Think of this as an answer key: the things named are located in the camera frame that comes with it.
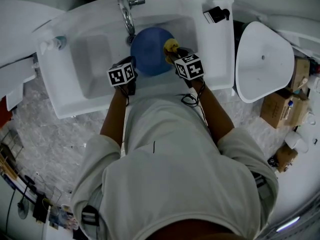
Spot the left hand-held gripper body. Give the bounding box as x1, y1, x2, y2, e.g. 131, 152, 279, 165
106, 59, 138, 96

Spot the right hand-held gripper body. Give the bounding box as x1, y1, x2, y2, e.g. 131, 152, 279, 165
173, 53, 206, 89

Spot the yellow sponge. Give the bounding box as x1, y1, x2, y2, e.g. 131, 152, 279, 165
163, 38, 180, 55

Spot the blue round bowl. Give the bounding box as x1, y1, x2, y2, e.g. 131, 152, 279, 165
129, 26, 177, 77

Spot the person's right forearm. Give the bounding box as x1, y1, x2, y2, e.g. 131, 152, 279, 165
190, 79, 236, 146

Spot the person's left forearm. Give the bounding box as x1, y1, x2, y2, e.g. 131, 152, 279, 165
99, 86, 131, 149

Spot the white sink vanity cabinet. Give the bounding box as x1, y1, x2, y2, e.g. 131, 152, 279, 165
34, 0, 235, 120

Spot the chrome faucet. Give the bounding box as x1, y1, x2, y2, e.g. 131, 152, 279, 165
117, 0, 147, 39

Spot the black pump soap dispenser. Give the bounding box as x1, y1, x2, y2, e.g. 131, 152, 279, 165
202, 6, 231, 25

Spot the white foam pump bottle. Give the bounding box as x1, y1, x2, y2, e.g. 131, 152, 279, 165
52, 34, 67, 50

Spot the white bathtub with black outside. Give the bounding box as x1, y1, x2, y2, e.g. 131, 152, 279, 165
234, 21, 296, 104

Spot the large brown cardboard box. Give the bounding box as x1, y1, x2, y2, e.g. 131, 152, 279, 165
259, 90, 295, 130

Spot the large white box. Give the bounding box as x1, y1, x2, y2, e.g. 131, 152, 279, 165
0, 57, 38, 90

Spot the person's white shirt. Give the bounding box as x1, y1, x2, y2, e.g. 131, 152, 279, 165
70, 93, 280, 240

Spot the small white box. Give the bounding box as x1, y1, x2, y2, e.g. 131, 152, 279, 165
5, 83, 26, 112

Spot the red board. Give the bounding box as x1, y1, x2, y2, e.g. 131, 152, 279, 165
0, 95, 13, 128

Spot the white ceramic toilet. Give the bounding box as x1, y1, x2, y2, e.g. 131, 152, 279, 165
306, 73, 320, 93

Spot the white waste bin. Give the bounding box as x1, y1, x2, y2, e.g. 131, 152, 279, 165
284, 131, 310, 154

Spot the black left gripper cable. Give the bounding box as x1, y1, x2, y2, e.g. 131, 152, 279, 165
119, 84, 132, 108

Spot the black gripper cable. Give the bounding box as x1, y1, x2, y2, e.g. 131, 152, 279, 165
119, 84, 132, 108
180, 83, 214, 135

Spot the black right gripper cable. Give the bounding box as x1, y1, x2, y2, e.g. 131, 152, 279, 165
180, 83, 214, 135

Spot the black harness strap buckle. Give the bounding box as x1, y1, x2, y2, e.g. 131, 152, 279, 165
80, 204, 100, 228
250, 170, 270, 203

